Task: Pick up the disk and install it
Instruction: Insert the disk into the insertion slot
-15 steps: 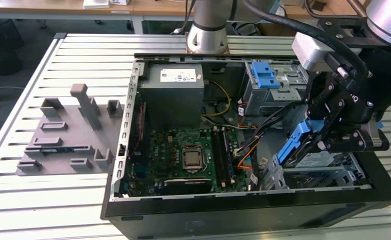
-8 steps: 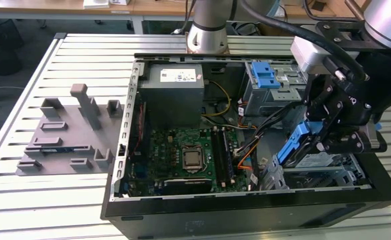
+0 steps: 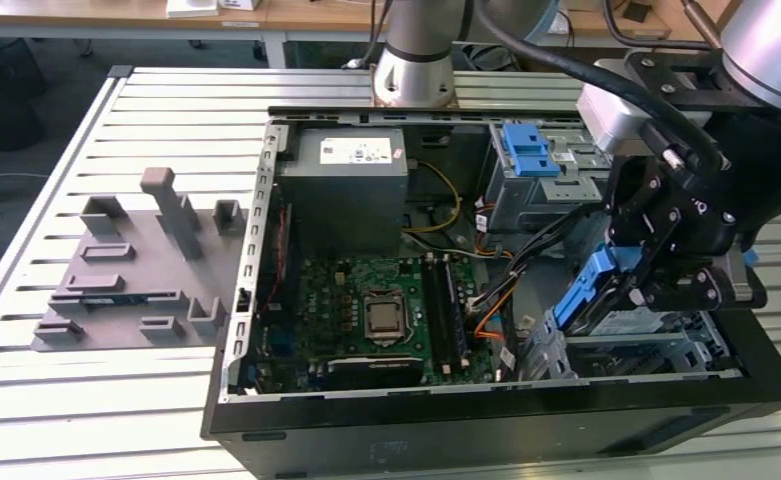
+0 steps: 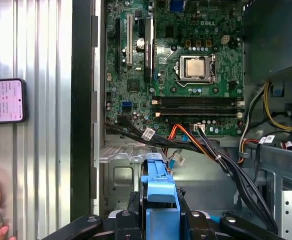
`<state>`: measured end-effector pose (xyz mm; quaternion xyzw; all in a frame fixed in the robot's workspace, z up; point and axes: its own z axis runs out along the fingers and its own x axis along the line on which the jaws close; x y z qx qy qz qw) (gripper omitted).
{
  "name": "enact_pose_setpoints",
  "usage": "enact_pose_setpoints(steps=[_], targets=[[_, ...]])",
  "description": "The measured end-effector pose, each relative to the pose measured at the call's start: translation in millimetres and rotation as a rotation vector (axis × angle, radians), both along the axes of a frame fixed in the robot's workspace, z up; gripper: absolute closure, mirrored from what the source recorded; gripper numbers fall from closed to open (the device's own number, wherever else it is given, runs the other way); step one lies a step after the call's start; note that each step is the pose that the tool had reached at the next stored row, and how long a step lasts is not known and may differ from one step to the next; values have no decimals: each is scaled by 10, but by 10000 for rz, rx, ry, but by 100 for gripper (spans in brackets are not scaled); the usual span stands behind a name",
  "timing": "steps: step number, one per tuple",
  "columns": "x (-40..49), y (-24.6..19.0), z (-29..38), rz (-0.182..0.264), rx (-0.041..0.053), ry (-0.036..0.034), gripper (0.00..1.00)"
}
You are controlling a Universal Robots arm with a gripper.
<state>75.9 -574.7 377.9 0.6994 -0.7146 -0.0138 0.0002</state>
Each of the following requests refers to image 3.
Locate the black wire bundle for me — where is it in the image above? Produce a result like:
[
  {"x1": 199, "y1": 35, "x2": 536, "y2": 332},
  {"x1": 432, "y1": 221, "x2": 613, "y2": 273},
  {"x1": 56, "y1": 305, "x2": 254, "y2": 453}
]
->
[{"x1": 503, "y1": 197, "x2": 631, "y2": 301}]

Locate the silver CPU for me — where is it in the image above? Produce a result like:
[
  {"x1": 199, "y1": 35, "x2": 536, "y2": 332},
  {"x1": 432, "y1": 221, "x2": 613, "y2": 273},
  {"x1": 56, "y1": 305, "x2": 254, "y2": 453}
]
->
[{"x1": 367, "y1": 302, "x2": 402, "y2": 333}]

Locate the black PC case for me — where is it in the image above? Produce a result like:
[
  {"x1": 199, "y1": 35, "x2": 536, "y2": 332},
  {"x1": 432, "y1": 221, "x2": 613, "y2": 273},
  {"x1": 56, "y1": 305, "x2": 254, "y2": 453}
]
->
[{"x1": 200, "y1": 105, "x2": 781, "y2": 480}]

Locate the silver disk bay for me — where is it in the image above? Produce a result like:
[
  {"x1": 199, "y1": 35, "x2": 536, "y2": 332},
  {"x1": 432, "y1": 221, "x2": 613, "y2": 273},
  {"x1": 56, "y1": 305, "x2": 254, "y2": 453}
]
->
[{"x1": 519, "y1": 299, "x2": 729, "y2": 381}]

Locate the green motherboard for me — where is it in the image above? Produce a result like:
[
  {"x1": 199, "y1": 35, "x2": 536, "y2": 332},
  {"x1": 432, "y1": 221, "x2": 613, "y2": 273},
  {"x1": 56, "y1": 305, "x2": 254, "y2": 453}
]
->
[{"x1": 255, "y1": 252, "x2": 499, "y2": 394}]

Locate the black case fan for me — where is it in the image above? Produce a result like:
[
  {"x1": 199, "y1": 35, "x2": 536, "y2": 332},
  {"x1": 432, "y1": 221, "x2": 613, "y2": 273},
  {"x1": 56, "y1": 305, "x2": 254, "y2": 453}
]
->
[{"x1": 259, "y1": 257, "x2": 302, "y2": 334}]

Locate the black camera bracket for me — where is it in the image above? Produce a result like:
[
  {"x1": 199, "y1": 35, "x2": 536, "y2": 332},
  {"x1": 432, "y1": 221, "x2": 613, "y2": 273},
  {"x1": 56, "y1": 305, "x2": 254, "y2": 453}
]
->
[{"x1": 621, "y1": 48, "x2": 775, "y2": 119}]

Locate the grey parts rack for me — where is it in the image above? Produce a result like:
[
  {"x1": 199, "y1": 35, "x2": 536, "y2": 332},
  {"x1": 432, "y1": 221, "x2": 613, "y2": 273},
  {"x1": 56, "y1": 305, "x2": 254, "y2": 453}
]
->
[{"x1": 31, "y1": 167, "x2": 252, "y2": 354}]

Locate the hard disk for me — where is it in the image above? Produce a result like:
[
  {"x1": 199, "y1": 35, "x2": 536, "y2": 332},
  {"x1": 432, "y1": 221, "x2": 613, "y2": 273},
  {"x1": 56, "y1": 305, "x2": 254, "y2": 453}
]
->
[{"x1": 549, "y1": 244, "x2": 759, "y2": 337}]

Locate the CPU socket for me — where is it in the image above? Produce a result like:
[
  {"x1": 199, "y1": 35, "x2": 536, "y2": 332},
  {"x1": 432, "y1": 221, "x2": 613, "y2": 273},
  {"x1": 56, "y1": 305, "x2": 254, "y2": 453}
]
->
[{"x1": 360, "y1": 288, "x2": 410, "y2": 347}]

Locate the yellow wire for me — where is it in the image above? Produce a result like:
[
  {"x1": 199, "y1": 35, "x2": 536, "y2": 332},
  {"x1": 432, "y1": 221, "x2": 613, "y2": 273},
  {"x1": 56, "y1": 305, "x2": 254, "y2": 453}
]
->
[{"x1": 402, "y1": 159, "x2": 464, "y2": 234}]

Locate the RAM stick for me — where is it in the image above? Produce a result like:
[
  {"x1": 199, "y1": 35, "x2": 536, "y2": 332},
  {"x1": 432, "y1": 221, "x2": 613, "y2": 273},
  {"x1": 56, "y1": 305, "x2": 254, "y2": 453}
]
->
[{"x1": 443, "y1": 257, "x2": 472, "y2": 370}]

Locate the silver power supply unit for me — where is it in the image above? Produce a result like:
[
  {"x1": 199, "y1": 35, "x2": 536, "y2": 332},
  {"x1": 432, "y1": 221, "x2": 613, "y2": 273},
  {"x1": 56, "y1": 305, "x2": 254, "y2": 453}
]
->
[{"x1": 274, "y1": 127, "x2": 410, "y2": 259}]

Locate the small black box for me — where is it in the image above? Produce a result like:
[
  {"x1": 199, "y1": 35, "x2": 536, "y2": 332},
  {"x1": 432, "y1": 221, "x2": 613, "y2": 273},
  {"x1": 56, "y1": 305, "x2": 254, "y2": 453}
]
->
[{"x1": 621, "y1": 1, "x2": 657, "y2": 25}]

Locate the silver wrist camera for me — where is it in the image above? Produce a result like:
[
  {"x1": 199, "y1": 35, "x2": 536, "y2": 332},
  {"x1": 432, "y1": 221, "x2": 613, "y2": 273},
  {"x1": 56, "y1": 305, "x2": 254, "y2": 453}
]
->
[{"x1": 574, "y1": 82, "x2": 658, "y2": 152}]

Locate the empty blue disk carrier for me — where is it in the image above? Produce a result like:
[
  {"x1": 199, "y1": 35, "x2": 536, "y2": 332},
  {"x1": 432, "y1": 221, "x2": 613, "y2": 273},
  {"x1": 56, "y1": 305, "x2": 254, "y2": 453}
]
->
[{"x1": 502, "y1": 122, "x2": 562, "y2": 178}]

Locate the thin black cable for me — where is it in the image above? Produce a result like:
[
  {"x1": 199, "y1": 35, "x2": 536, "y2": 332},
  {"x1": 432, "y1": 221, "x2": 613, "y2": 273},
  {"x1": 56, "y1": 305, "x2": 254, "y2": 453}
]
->
[{"x1": 602, "y1": 0, "x2": 725, "y2": 51}]

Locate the black graphics card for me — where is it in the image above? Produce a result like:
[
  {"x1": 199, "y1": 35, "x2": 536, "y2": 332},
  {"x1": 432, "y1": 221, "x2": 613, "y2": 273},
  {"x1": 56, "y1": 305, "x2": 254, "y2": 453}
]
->
[{"x1": 324, "y1": 353, "x2": 426, "y2": 391}]

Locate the thick black cable hose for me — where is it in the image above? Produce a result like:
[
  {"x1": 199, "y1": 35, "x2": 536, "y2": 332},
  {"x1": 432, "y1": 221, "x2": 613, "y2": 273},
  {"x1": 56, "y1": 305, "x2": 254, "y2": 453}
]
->
[{"x1": 472, "y1": 0, "x2": 731, "y2": 174}]

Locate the black mesh bin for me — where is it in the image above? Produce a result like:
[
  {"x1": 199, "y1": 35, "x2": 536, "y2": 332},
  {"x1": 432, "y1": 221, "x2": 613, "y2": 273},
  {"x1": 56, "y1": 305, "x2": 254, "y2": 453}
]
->
[{"x1": 0, "y1": 35, "x2": 52, "y2": 152}]

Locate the orange wire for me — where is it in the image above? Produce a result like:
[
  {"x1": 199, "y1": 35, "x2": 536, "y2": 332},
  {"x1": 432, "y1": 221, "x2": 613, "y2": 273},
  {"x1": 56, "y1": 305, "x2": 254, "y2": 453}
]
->
[{"x1": 472, "y1": 282, "x2": 518, "y2": 342}]

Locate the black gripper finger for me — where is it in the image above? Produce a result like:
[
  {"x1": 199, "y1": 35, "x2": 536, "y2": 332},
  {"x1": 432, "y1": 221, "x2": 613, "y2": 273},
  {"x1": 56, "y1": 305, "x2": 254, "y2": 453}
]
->
[
  {"x1": 601, "y1": 155, "x2": 666, "y2": 302},
  {"x1": 641, "y1": 248, "x2": 770, "y2": 313}
]

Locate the silver drive cage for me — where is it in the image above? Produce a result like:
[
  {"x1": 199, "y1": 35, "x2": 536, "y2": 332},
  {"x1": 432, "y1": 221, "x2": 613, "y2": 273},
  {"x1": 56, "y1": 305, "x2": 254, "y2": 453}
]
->
[{"x1": 480, "y1": 119, "x2": 631, "y2": 235}]

